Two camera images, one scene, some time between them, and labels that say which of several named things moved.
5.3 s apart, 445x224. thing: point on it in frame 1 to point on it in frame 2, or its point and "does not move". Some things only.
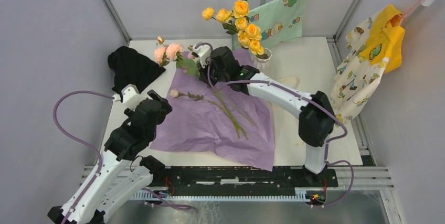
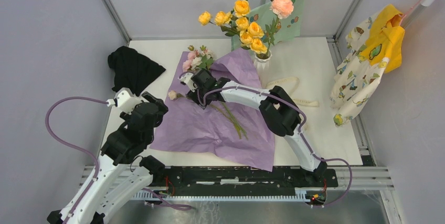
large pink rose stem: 173,52 to 283,2
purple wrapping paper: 199,119 does not move
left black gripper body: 166,107 does not move
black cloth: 131,67 does not move
